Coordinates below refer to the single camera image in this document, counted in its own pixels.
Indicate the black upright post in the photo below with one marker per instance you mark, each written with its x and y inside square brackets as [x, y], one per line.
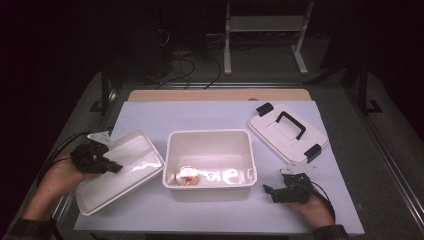
[364, 90]
[105, 90]

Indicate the grey metal stand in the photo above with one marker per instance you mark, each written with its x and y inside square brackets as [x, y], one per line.
[266, 24]

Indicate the white plastic tray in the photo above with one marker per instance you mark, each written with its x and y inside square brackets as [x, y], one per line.
[116, 180]

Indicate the person's left hand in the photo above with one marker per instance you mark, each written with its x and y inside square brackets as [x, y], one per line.
[63, 180]

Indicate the aluminium table frame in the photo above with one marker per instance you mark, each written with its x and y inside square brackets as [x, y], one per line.
[253, 84]

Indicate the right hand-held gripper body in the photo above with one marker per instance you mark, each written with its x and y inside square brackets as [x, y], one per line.
[293, 190]

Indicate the white plastic storage box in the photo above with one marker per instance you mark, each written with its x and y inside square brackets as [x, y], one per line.
[210, 195]

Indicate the white table cover board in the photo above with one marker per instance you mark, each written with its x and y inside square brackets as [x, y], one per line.
[150, 215]

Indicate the person's right hand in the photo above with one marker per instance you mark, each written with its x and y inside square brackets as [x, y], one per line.
[311, 211]

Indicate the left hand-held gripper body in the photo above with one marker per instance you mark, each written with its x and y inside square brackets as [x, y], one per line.
[88, 158]

